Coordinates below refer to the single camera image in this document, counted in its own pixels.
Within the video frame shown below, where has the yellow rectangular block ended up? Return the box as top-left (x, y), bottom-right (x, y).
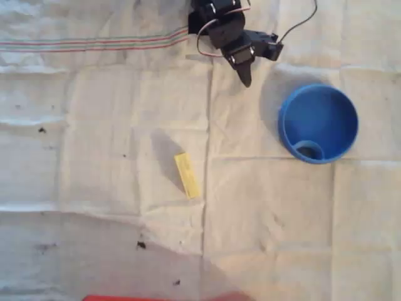
top-left (174, 152), bottom-right (201, 199)

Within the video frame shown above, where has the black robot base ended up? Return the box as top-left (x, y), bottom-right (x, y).
top-left (187, 11), bottom-right (206, 34)

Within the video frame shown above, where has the blue plastic cup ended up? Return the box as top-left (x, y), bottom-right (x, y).
top-left (277, 83), bottom-right (360, 165)

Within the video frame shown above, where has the white striped cloth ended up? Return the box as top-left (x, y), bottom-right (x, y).
top-left (0, 0), bottom-right (401, 301)

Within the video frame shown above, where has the red flat object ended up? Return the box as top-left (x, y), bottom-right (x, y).
top-left (82, 293), bottom-right (251, 301)

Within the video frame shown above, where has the thin black cable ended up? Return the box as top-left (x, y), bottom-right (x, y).
top-left (278, 0), bottom-right (318, 44)

